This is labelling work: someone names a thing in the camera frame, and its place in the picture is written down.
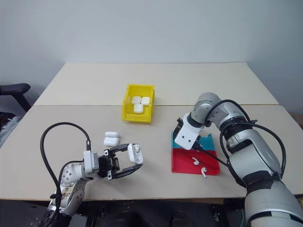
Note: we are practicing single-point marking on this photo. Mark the teal plastic tray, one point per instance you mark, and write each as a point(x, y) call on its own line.
point(208, 144)

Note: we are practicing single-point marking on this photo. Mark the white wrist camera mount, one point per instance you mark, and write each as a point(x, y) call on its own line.
point(90, 163)
point(187, 134)

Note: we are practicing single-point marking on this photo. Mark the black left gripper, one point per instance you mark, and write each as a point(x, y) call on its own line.
point(104, 165)

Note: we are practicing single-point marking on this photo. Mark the white earbud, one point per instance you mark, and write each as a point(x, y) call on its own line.
point(196, 162)
point(136, 147)
point(203, 170)

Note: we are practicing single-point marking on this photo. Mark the dark rounded machinery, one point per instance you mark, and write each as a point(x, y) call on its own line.
point(132, 217)

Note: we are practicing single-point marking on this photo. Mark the grey fabric pile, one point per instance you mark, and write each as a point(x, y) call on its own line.
point(8, 123)

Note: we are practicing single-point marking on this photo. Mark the closed white charging case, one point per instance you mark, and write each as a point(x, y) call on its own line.
point(145, 101)
point(110, 141)
point(136, 99)
point(138, 108)

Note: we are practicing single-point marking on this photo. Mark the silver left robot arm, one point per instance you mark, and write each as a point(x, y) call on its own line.
point(68, 176)

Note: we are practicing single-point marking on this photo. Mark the white charging case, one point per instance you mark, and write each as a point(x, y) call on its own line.
point(110, 141)
point(136, 99)
point(145, 101)
point(133, 157)
point(138, 108)

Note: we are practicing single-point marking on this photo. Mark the black chair armrest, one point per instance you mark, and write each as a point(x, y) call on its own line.
point(14, 88)

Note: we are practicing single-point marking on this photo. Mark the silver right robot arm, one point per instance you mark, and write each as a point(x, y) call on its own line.
point(251, 146)

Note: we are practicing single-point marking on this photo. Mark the red plastic tray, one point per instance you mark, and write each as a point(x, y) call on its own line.
point(182, 163)

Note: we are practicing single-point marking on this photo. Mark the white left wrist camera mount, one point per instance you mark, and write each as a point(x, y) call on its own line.
point(90, 163)

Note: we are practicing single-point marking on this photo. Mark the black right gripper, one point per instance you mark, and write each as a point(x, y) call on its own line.
point(177, 131)

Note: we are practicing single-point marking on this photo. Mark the yellow plastic bin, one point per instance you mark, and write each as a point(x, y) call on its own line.
point(137, 118)

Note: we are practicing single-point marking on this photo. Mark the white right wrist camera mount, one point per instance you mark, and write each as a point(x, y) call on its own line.
point(187, 134)

